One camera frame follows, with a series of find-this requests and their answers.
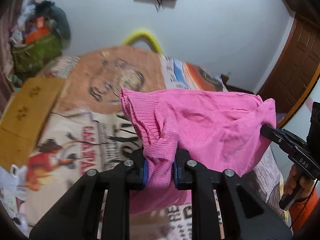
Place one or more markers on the bamboo lap desk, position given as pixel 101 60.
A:
pixel 25 117

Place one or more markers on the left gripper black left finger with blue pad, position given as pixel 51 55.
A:
pixel 97 205

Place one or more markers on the orange sleeve forearm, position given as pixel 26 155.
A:
pixel 300 211

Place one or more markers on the green fabric storage bin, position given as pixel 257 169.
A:
pixel 33 57

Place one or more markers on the brown wooden door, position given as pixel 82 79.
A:
pixel 295 72

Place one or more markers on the dark grey clothing pile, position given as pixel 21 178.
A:
pixel 57 19

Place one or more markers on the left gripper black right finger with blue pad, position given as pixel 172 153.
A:
pixel 223 205

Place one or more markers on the right hand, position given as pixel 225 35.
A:
pixel 292 180

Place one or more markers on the newspaper print bed sheet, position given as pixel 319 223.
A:
pixel 87 128

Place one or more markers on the pink knit garment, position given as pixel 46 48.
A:
pixel 221 130

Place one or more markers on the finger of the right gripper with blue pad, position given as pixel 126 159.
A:
pixel 275 135

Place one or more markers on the orange box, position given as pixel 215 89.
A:
pixel 37 30

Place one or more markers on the striped red gold curtain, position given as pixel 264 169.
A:
pixel 10 11

